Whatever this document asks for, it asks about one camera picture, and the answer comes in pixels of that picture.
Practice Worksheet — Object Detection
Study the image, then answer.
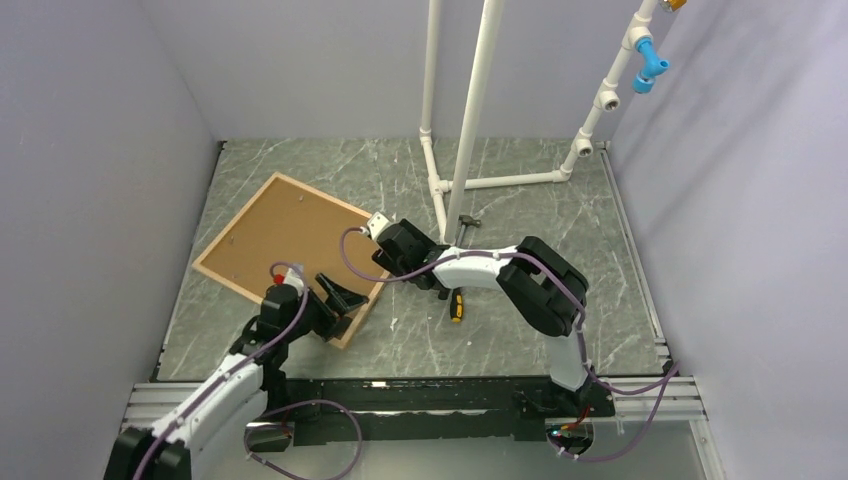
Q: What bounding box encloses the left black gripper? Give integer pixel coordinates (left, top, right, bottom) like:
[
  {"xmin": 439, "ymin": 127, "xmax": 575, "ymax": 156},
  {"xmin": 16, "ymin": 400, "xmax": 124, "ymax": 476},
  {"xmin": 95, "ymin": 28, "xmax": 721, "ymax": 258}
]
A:
[{"xmin": 283, "ymin": 274, "xmax": 369, "ymax": 343}]

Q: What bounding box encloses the yellow black screwdriver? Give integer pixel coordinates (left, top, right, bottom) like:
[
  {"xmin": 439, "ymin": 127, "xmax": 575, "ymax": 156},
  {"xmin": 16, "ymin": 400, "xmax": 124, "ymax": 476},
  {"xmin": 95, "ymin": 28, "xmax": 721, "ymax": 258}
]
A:
[{"xmin": 449, "ymin": 290, "xmax": 464, "ymax": 323}]

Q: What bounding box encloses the wooden picture frame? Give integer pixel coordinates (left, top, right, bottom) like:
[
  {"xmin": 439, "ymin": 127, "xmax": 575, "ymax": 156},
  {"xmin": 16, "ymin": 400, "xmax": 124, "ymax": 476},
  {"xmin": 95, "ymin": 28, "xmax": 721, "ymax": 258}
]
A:
[{"xmin": 193, "ymin": 172, "xmax": 384, "ymax": 349}]

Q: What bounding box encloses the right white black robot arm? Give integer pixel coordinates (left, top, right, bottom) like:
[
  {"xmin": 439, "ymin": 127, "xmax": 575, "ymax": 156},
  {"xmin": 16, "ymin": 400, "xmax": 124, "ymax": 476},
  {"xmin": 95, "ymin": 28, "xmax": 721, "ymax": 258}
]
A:
[{"xmin": 364, "ymin": 213, "xmax": 590, "ymax": 415}]

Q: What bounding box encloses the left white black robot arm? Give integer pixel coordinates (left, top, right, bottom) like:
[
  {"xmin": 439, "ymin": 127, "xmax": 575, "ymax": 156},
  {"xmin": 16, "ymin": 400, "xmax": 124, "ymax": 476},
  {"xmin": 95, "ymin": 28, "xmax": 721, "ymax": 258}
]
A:
[{"xmin": 104, "ymin": 267, "xmax": 369, "ymax": 479}]

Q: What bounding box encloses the white PVC pipe structure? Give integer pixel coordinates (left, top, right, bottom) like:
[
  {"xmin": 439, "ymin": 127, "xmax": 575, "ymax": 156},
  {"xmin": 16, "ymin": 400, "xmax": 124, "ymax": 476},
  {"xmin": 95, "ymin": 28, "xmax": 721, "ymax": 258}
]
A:
[{"xmin": 419, "ymin": 1, "xmax": 664, "ymax": 244}]

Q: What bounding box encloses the blue pipe fitting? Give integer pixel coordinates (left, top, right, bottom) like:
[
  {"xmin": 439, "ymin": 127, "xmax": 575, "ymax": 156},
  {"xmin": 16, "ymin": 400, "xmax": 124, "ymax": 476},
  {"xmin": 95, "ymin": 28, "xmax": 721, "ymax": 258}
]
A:
[{"xmin": 632, "ymin": 36, "xmax": 671, "ymax": 94}]

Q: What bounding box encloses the yellow pipe cap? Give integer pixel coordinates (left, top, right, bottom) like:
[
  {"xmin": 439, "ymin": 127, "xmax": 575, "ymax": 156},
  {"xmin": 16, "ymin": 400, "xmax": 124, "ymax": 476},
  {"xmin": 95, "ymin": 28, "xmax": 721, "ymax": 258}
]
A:
[{"xmin": 660, "ymin": 0, "xmax": 687, "ymax": 13}]

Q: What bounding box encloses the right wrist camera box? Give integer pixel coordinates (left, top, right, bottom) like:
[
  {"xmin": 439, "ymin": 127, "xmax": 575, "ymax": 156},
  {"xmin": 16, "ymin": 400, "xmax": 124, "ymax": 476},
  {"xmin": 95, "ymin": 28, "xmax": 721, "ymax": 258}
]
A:
[{"xmin": 364, "ymin": 212, "xmax": 393, "ymax": 242}]

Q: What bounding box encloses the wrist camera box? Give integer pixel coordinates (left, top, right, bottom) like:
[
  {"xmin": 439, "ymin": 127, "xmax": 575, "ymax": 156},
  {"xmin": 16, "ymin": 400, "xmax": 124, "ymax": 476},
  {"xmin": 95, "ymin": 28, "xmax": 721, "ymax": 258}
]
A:
[
  {"xmin": 269, "ymin": 262, "xmax": 308, "ymax": 294},
  {"xmin": 364, "ymin": 212, "xmax": 393, "ymax": 242}
]

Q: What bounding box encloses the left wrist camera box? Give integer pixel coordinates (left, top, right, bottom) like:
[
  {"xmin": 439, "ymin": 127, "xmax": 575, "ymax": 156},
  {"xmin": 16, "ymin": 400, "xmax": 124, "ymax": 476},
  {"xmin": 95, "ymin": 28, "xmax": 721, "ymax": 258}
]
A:
[{"xmin": 269, "ymin": 262, "xmax": 308, "ymax": 294}]

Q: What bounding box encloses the black handle hammer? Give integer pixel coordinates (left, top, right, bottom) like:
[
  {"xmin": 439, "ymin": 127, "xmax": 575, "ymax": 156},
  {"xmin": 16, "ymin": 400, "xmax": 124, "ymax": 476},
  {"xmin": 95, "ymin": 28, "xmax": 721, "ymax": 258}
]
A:
[{"xmin": 458, "ymin": 215, "xmax": 481, "ymax": 232}]

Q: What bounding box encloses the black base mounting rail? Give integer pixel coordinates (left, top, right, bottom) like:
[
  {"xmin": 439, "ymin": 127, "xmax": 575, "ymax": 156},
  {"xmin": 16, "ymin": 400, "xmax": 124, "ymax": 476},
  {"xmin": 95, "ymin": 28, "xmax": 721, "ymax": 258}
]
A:
[{"xmin": 251, "ymin": 376, "xmax": 615, "ymax": 452}]

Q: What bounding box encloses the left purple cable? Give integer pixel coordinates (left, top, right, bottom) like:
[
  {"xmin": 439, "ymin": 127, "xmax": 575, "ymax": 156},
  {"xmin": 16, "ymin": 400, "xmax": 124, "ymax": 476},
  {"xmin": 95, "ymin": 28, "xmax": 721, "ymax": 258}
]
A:
[{"xmin": 129, "ymin": 261, "xmax": 364, "ymax": 480}]

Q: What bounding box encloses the aluminium extrusion rail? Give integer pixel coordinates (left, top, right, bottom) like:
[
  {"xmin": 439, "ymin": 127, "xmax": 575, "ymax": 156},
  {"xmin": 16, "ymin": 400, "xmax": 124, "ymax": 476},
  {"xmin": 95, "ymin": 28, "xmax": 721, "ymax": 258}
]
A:
[{"xmin": 611, "ymin": 376, "xmax": 707, "ymax": 422}]

